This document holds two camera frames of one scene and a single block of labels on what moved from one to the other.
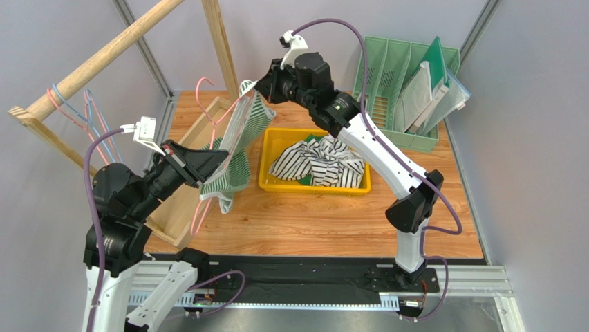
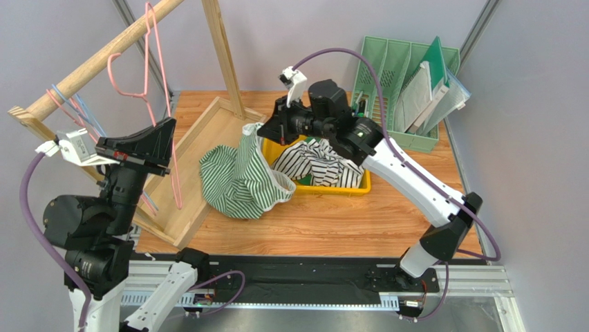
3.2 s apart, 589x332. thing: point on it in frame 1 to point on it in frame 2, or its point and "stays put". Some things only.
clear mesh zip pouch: [455, 97] stays put
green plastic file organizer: [389, 63] stays put
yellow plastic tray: [274, 140] stays put
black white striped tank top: [327, 162] stays put
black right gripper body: [272, 86] to [283, 124]
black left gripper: [195, 166] to [155, 146]
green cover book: [439, 79] stays put
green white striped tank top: [244, 124] to [241, 181]
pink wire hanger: [203, 209] to [166, 83]
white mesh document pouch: [414, 99] stays put
